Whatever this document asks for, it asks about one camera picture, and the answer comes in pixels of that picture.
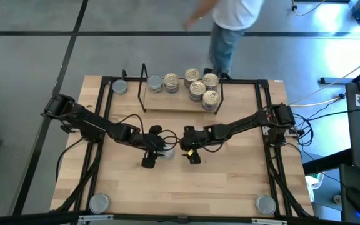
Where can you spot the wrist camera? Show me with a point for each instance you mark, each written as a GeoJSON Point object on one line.
{"type": "Point", "coordinates": [155, 129]}
{"type": "Point", "coordinates": [188, 128]}

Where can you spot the silver corner bracket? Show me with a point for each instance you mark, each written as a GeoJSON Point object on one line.
{"type": "Point", "coordinates": [269, 221]}
{"type": "Point", "coordinates": [95, 217]}

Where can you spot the small silver rail bracket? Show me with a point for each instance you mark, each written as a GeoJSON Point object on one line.
{"type": "Point", "coordinates": [265, 129]}

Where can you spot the yellow sticker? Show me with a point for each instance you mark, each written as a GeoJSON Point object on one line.
{"type": "Point", "coordinates": [191, 152]}

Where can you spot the white plastic bag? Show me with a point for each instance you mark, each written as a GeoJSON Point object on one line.
{"type": "Point", "coordinates": [312, 187]}

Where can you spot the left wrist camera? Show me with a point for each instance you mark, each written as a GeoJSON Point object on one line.
{"type": "Point", "coordinates": [155, 129]}

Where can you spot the person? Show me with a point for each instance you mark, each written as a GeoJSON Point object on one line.
{"type": "Point", "coordinates": [233, 15]}

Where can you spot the black front crossbar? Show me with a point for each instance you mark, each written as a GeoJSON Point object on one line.
{"type": "Point", "coordinates": [27, 218]}

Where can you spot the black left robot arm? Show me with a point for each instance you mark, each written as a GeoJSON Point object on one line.
{"type": "Point", "coordinates": [86, 120]}

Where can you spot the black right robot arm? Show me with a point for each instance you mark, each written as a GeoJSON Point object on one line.
{"type": "Point", "coordinates": [245, 123]}

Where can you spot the black desk frame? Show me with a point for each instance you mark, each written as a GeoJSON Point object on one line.
{"type": "Point", "coordinates": [336, 80]}

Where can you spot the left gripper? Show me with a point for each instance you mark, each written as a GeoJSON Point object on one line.
{"type": "Point", "coordinates": [145, 142]}

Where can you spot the white floor outlet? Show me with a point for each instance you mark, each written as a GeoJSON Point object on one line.
{"type": "Point", "coordinates": [337, 198]}

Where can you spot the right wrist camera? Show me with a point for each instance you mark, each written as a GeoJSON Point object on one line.
{"type": "Point", "coordinates": [188, 128]}

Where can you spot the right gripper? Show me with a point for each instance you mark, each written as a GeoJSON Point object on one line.
{"type": "Point", "coordinates": [198, 139]}

